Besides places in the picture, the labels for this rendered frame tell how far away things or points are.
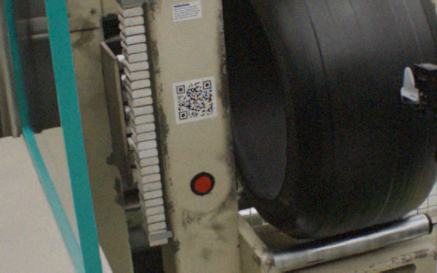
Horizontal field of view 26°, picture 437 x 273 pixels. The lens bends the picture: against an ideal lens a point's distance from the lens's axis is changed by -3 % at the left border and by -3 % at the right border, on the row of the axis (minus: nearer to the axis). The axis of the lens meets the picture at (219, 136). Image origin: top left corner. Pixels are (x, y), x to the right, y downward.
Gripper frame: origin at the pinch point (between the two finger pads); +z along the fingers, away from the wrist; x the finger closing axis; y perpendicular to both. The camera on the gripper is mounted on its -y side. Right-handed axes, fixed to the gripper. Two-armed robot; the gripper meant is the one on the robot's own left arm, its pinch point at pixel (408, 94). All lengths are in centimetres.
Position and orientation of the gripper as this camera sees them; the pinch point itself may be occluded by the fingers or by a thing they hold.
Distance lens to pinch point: 160.2
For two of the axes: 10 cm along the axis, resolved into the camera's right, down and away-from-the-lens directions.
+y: -0.9, -9.6, -2.8
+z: -3.1, -2.4, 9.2
